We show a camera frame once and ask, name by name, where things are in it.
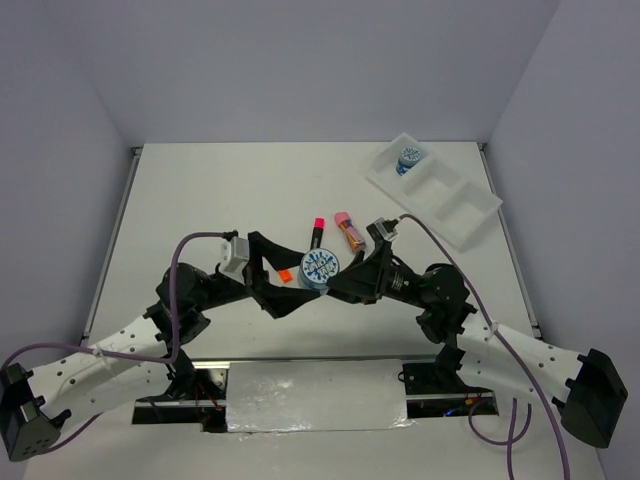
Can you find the pink highlighter marker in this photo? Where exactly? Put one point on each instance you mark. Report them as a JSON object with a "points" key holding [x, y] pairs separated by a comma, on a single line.
{"points": [[317, 233]]}

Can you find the white three-compartment tray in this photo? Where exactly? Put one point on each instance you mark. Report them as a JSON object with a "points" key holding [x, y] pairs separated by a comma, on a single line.
{"points": [[438, 193]]}

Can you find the silver foil sheet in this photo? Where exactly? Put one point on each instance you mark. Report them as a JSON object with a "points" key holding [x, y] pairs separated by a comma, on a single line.
{"points": [[315, 396]]}

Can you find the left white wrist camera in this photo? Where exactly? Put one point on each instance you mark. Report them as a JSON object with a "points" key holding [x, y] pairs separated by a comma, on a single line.
{"points": [[235, 255]]}

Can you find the blue slime jar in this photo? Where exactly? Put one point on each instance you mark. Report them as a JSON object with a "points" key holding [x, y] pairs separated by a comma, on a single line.
{"points": [[317, 267], [408, 157]]}

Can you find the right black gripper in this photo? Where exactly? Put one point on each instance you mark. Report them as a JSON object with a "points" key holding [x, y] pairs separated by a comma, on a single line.
{"points": [[364, 281]]}

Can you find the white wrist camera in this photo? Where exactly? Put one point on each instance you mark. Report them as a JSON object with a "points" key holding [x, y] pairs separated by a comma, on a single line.
{"points": [[383, 230], [235, 255]]}

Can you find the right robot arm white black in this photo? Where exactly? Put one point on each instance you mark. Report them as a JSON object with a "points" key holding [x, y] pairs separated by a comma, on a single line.
{"points": [[584, 389]]}

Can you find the orange highlighter marker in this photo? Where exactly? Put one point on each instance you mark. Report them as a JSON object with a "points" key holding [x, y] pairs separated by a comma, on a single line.
{"points": [[285, 276]]}

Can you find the pink-capped tube of pens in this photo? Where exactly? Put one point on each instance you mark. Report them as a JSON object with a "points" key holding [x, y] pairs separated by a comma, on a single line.
{"points": [[353, 237]]}

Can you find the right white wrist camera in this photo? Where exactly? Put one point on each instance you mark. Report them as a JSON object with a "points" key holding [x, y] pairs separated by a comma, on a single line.
{"points": [[383, 230]]}

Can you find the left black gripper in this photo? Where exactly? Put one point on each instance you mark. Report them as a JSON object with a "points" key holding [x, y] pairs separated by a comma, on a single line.
{"points": [[278, 300]]}

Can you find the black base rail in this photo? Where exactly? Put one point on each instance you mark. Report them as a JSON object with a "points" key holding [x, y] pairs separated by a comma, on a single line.
{"points": [[429, 391]]}

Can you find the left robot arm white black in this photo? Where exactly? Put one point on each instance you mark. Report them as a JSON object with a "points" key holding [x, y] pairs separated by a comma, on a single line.
{"points": [[47, 387]]}

